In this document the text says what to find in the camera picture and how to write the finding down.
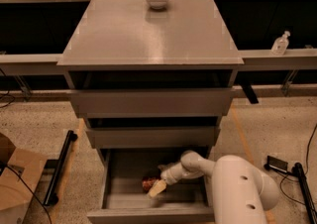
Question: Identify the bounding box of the black bar stand left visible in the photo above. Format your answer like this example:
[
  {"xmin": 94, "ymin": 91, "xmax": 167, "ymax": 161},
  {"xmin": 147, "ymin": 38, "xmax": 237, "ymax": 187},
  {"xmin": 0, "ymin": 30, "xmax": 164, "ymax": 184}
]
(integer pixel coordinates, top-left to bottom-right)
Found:
[{"xmin": 44, "ymin": 130, "xmax": 78, "ymax": 206}]

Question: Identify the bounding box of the black cable over box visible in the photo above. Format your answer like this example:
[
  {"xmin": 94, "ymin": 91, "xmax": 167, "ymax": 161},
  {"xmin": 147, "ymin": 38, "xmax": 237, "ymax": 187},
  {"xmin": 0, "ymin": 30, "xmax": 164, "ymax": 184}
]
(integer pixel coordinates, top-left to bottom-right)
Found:
[{"xmin": 0, "ymin": 160, "xmax": 53, "ymax": 224}]

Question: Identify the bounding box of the grey drawer cabinet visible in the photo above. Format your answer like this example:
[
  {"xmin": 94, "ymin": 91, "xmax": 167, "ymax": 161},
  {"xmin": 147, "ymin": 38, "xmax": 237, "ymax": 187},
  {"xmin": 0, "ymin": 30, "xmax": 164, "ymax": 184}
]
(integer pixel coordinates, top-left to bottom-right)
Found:
[{"xmin": 56, "ymin": 0, "xmax": 245, "ymax": 157}]

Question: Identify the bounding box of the open grey bottom drawer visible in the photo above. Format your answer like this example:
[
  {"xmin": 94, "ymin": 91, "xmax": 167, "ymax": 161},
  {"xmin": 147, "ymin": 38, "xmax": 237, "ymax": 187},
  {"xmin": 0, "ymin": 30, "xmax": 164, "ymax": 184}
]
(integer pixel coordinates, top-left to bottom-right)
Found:
[{"xmin": 87, "ymin": 148, "xmax": 214, "ymax": 224}]

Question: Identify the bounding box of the red coke can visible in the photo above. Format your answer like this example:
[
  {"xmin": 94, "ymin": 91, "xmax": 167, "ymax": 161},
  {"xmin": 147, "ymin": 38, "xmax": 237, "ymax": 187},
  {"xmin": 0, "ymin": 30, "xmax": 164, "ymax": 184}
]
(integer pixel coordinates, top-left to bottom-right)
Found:
[{"xmin": 142, "ymin": 176, "xmax": 159, "ymax": 192}]

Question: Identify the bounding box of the grey top drawer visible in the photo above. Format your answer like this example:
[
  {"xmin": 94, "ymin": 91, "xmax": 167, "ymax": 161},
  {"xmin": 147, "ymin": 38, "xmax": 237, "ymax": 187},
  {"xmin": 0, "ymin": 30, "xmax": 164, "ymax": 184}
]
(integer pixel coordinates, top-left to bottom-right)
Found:
[{"xmin": 69, "ymin": 88, "xmax": 234, "ymax": 118}]

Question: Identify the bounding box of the black bar stand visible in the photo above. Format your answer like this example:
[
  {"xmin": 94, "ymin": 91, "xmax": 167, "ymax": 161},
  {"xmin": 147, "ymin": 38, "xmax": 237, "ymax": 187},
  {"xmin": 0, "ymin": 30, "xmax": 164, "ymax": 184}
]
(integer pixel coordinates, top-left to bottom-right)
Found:
[
  {"xmin": 292, "ymin": 163, "xmax": 317, "ymax": 224},
  {"xmin": 44, "ymin": 130, "xmax": 78, "ymax": 206}
]

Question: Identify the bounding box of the clear sanitizer pump bottle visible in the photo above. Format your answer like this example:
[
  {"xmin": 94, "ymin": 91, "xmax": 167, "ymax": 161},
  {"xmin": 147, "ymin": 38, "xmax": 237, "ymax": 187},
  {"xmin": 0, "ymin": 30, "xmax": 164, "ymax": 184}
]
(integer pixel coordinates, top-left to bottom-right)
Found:
[{"xmin": 270, "ymin": 31, "xmax": 290, "ymax": 56}]

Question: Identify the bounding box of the black bar stand right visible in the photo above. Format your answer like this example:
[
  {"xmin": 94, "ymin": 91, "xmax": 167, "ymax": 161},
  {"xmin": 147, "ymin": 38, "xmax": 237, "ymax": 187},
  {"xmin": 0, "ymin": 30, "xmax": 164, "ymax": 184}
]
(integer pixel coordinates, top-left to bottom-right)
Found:
[{"xmin": 292, "ymin": 163, "xmax": 317, "ymax": 224}]

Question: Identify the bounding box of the small black device on floor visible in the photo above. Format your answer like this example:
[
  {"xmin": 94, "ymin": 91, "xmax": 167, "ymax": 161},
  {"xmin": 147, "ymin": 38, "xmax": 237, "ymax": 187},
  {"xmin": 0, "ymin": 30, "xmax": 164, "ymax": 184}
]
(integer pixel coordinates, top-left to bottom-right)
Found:
[{"xmin": 264, "ymin": 156, "xmax": 288, "ymax": 173}]

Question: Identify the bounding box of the grey middle drawer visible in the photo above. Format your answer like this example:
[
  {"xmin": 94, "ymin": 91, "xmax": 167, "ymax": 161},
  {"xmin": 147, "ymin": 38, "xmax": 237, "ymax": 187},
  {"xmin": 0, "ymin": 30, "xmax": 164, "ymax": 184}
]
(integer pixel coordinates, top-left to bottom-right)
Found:
[{"xmin": 86, "ymin": 126, "xmax": 220, "ymax": 149}]

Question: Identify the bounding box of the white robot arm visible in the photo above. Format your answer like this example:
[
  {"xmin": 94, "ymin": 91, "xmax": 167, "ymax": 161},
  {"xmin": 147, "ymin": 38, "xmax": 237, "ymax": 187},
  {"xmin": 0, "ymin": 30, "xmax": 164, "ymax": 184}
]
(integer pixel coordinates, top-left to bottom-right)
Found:
[{"xmin": 148, "ymin": 151, "xmax": 279, "ymax": 224}]

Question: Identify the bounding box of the brown cardboard box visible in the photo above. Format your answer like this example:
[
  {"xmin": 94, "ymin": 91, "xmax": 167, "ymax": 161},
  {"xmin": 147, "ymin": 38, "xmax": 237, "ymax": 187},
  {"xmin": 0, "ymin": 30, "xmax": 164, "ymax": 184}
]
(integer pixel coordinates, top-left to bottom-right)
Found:
[{"xmin": 0, "ymin": 133, "xmax": 48, "ymax": 224}]

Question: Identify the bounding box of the black cable right floor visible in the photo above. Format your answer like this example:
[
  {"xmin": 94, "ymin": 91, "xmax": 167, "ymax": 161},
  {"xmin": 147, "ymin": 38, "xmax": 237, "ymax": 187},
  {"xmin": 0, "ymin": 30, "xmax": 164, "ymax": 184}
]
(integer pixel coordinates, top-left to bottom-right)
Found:
[{"xmin": 278, "ymin": 128, "xmax": 317, "ymax": 206}]

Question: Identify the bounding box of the white gripper wrist block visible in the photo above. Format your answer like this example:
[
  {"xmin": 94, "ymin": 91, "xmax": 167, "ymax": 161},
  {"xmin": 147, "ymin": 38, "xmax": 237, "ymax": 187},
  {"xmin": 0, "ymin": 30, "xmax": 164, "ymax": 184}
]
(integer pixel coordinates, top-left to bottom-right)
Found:
[{"xmin": 148, "ymin": 162, "xmax": 183, "ymax": 198}]

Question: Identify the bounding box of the grey metal shelf rail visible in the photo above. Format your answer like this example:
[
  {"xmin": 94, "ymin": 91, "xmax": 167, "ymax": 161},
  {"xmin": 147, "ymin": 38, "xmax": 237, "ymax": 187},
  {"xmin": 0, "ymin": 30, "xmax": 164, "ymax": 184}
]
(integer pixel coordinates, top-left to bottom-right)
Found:
[{"xmin": 0, "ymin": 49, "xmax": 317, "ymax": 75}]

